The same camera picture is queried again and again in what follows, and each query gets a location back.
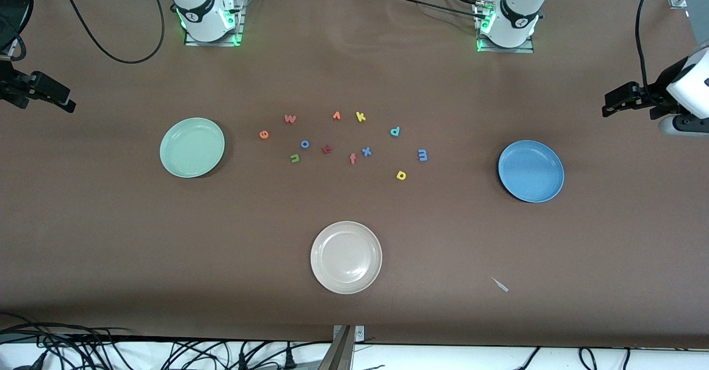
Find blue plate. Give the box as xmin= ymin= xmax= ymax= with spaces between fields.
xmin=497 ymin=140 xmax=565 ymax=203

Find green plate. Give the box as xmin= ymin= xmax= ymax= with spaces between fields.
xmin=160 ymin=117 xmax=226 ymax=179

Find beige plate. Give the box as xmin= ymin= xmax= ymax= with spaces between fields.
xmin=310 ymin=221 xmax=383 ymax=295

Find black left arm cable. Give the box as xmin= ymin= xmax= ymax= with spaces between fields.
xmin=635 ymin=0 xmax=662 ymax=107

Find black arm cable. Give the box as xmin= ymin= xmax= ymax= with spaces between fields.
xmin=635 ymin=0 xmax=662 ymax=107
xmin=54 ymin=0 xmax=166 ymax=64

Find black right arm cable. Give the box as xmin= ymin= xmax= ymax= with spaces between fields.
xmin=54 ymin=0 xmax=166 ymax=64

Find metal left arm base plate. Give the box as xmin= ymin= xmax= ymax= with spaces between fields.
xmin=476 ymin=0 xmax=535 ymax=54

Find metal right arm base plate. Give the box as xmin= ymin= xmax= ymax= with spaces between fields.
xmin=184 ymin=0 xmax=244 ymax=48

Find tangled black cables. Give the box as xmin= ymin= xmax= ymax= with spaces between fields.
xmin=0 ymin=312 xmax=136 ymax=370

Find small metal bracket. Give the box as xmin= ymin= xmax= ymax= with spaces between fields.
xmin=332 ymin=325 xmax=365 ymax=342

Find grey camera pole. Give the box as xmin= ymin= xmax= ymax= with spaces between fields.
xmin=318 ymin=326 xmax=355 ymax=370

